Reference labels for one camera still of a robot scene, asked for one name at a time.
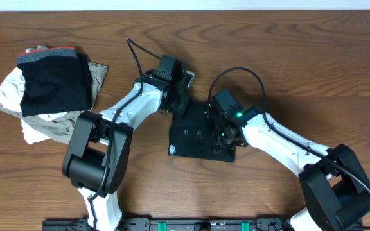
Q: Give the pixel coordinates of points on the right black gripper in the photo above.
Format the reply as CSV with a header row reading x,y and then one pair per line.
x,y
217,146

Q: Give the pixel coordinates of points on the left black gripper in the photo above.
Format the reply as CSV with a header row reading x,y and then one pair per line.
x,y
183,98

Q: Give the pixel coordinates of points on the black t-shirt with logo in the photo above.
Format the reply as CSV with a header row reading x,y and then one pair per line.
x,y
193,135

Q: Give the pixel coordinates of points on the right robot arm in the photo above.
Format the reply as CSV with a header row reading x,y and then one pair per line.
x,y
335,186

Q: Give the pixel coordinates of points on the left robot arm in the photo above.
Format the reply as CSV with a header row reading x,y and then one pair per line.
x,y
97,154

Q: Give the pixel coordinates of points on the folded white garment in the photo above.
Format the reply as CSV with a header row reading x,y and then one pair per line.
x,y
10,91

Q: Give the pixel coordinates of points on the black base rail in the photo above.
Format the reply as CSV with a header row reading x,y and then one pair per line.
x,y
145,224

